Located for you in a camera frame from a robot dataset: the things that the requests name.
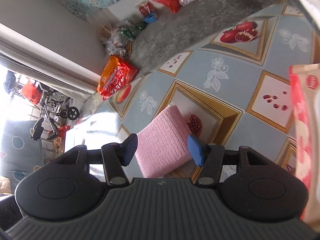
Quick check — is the pink knitted sponge pad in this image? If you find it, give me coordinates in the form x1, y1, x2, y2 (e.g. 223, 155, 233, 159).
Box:
135, 105, 192, 178

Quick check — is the pomegranate pattern tablecloth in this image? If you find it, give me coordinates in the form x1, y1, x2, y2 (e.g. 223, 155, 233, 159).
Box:
82, 1, 319, 179

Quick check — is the orange snack bag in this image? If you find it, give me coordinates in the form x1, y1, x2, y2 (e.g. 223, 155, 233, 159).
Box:
97, 55, 138, 100

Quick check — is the wheelchair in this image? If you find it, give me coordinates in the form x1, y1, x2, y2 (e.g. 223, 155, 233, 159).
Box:
30, 82, 80, 141

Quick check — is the red bag on wheelchair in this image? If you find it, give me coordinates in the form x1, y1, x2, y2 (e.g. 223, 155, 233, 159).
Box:
20, 80, 42, 105

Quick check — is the pile of plastic bags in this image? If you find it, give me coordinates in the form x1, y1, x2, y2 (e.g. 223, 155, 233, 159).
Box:
99, 18, 148, 57

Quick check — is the red pink wet wipes pack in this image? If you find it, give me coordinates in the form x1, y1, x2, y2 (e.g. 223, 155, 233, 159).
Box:
290, 64, 319, 232

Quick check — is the blue small box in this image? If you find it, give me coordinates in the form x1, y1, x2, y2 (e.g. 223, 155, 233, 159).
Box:
143, 12, 158, 24

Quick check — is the red paper box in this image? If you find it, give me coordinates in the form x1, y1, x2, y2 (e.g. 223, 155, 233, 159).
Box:
136, 0, 156, 18

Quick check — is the white curtain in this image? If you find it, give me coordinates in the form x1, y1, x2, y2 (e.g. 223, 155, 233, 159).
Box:
1, 24, 100, 94

